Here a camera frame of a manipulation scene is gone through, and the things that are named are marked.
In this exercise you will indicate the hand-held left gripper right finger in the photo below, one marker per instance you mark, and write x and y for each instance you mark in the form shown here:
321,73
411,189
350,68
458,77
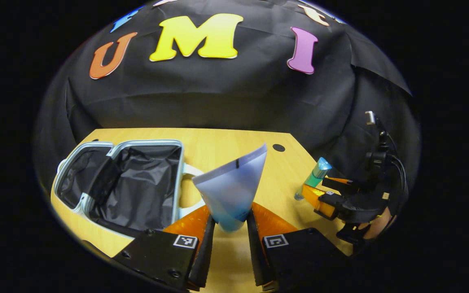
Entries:
255,252

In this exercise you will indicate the light blue suitcase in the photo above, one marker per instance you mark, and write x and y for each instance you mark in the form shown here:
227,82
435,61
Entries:
145,183

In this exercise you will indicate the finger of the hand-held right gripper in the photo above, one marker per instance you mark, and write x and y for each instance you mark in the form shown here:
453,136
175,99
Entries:
342,185
326,203

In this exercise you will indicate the light blue cosmetic tube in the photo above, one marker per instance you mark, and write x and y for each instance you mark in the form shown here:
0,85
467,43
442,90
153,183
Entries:
232,191

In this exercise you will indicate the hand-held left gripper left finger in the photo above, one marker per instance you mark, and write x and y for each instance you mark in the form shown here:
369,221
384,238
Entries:
206,252

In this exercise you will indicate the small blue green bottle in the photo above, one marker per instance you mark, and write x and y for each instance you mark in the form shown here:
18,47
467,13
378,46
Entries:
318,171

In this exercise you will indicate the black backdrop cloth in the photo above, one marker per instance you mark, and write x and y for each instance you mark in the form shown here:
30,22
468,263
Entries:
218,93

